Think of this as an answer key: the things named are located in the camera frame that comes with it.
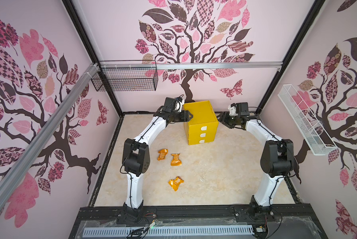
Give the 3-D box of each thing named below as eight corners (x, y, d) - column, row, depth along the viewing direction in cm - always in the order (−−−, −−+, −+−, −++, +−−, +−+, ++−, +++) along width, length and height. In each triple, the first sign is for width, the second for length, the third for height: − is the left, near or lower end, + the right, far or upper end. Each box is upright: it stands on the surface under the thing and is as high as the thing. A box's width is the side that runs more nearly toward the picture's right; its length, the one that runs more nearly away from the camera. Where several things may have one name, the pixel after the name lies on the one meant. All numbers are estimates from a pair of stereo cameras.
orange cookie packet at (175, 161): (170, 165, 94) (170, 164, 92) (171, 154, 99) (171, 153, 97) (181, 165, 94) (181, 164, 92) (181, 154, 99) (181, 153, 97)
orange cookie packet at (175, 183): (167, 183, 86) (166, 182, 85) (175, 174, 90) (175, 172, 89) (176, 191, 83) (175, 190, 82) (184, 181, 87) (184, 180, 86)
